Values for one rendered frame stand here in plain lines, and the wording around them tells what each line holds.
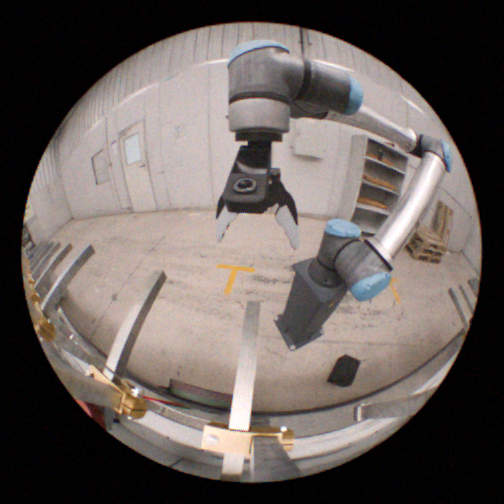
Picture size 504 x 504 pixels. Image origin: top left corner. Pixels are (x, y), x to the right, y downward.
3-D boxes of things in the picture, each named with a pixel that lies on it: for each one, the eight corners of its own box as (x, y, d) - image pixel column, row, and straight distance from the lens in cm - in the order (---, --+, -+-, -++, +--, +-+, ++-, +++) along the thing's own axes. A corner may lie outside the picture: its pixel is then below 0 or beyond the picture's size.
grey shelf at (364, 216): (336, 221, 294) (351, 134, 276) (374, 228, 339) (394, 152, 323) (344, 234, 258) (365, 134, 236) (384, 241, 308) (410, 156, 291)
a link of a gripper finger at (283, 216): (306, 229, 33) (284, 192, 30) (310, 246, 28) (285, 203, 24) (293, 236, 34) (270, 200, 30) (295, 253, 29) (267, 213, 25)
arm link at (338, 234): (337, 246, 82) (347, 215, 75) (355, 270, 73) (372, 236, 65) (311, 248, 74) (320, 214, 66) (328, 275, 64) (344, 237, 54)
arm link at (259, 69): (302, 43, 30) (228, 34, 28) (306, 105, 24) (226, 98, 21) (282, 64, 37) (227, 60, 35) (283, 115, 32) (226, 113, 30)
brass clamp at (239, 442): (212, 418, 34) (204, 422, 29) (289, 424, 34) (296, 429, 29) (208, 443, 35) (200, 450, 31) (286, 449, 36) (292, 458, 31)
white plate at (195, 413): (132, 379, 53) (109, 370, 46) (221, 413, 43) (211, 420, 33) (132, 381, 53) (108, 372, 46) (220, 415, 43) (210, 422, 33)
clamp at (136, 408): (106, 371, 44) (90, 363, 41) (149, 400, 35) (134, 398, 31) (100, 389, 45) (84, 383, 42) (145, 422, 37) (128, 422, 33)
